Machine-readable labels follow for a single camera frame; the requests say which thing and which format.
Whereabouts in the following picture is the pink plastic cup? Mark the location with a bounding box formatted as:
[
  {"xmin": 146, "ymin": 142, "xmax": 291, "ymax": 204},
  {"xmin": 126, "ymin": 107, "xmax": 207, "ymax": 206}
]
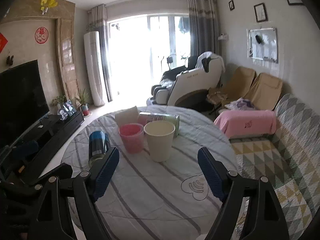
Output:
[{"xmin": 119, "ymin": 123, "xmax": 144, "ymax": 154}]

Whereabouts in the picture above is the large white paper cup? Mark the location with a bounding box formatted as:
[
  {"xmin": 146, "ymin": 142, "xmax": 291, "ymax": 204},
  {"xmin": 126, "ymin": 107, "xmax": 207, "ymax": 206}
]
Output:
[{"xmin": 144, "ymin": 121, "xmax": 175, "ymax": 163}]

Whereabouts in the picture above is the small white paper cup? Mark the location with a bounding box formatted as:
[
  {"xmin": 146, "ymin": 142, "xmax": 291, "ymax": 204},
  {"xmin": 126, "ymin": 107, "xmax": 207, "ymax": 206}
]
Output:
[{"xmin": 115, "ymin": 106, "xmax": 139, "ymax": 127}]

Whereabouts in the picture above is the black CoolTowel can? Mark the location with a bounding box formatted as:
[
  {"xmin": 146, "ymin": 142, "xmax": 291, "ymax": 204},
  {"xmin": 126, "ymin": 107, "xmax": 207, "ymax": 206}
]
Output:
[{"xmin": 88, "ymin": 131, "xmax": 110, "ymax": 167}]

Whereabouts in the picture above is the black TV cabinet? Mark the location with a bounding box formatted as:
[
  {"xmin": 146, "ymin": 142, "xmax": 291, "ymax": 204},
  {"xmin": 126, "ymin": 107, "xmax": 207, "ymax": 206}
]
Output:
[{"xmin": 1, "ymin": 111, "xmax": 84, "ymax": 183}]

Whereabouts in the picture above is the striped white tablecloth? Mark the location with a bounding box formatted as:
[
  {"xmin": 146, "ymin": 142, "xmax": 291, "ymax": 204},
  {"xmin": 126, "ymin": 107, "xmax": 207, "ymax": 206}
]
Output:
[{"xmin": 62, "ymin": 106, "xmax": 238, "ymax": 239}]

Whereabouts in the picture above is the green and pink jar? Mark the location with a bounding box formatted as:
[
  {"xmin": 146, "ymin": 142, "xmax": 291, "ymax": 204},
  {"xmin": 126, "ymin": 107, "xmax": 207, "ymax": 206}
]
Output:
[{"xmin": 137, "ymin": 112, "xmax": 180, "ymax": 138}]

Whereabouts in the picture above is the potted green plant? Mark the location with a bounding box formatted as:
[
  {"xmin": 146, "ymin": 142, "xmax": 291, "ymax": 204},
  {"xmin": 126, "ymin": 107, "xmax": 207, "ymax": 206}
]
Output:
[{"xmin": 75, "ymin": 89, "xmax": 90, "ymax": 116}]

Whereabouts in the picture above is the pink folded blanket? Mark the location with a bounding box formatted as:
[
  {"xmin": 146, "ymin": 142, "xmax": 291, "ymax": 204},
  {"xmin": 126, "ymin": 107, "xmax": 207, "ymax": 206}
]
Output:
[{"xmin": 214, "ymin": 110, "xmax": 277, "ymax": 139}]

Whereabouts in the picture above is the black television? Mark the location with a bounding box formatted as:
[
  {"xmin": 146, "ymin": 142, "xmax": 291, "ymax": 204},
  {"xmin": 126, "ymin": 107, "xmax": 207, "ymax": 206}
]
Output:
[{"xmin": 0, "ymin": 60, "xmax": 49, "ymax": 148}]

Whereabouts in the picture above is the purple floral pillow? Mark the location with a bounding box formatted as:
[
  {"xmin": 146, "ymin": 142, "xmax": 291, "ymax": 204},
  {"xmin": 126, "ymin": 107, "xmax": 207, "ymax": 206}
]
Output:
[{"xmin": 225, "ymin": 98, "xmax": 255, "ymax": 111}]

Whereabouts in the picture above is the tan folding chair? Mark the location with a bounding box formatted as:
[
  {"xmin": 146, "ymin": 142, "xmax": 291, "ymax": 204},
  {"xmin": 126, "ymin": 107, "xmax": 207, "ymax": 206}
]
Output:
[
  {"xmin": 224, "ymin": 72, "xmax": 284, "ymax": 112},
  {"xmin": 206, "ymin": 67, "xmax": 257, "ymax": 115}
]

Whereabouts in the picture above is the white massage chair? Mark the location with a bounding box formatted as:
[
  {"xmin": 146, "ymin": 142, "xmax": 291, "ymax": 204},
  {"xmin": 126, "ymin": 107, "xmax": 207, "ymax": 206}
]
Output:
[{"xmin": 146, "ymin": 51, "xmax": 225, "ymax": 107}]

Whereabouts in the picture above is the white standing air conditioner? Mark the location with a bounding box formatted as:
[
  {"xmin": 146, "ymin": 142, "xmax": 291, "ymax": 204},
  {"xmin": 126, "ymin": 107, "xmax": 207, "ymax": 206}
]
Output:
[{"xmin": 84, "ymin": 31, "xmax": 107, "ymax": 107}]

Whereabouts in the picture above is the grey left curtain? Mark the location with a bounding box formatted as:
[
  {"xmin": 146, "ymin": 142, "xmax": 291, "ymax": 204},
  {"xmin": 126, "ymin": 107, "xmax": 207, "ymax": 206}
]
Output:
[{"xmin": 87, "ymin": 4, "xmax": 113, "ymax": 102}]

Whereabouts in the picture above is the grey curtain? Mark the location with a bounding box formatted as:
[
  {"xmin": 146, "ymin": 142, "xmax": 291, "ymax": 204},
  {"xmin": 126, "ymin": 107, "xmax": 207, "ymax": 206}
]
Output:
[
  {"xmin": 187, "ymin": 0, "xmax": 220, "ymax": 56},
  {"xmin": 87, "ymin": 4, "xmax": 113, "ymax": 102}
]

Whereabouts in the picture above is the grey right curtain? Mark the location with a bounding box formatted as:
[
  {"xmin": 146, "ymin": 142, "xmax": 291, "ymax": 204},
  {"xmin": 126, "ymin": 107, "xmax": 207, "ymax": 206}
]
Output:
[{"xmin": 187, "ymin": 0, "xmax": 220, "ymax": 56}]

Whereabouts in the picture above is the small black framed picture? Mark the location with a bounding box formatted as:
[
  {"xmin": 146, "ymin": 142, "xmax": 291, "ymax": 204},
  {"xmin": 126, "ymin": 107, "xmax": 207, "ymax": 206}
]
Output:
[{"xmin": 228, "ymin": 0, "xmax": 235, "ymax": 11}]

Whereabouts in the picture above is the red round wall ornament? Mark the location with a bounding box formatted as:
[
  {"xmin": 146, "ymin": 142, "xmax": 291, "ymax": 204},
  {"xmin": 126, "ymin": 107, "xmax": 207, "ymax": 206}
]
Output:
[{"xmin": 34, "ymin": 27, "xmax": 49, "ymax": 44}]

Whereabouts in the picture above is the wall whiteboard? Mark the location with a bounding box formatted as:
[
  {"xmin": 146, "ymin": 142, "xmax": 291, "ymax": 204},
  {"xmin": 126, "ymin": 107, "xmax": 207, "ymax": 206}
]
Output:
[{"xmin": 247, "ymin": 28, "xmax": 278, "ymax": 63}]

